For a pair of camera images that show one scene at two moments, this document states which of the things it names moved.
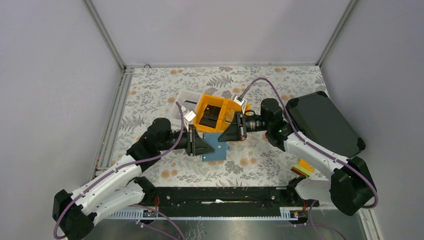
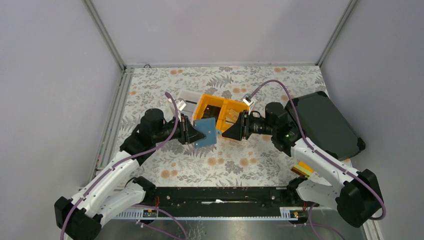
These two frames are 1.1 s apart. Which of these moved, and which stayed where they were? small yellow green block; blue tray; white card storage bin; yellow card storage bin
Moved: blue tray
Stayed: white card storage bin; small yellow green block; yellow card storage bin
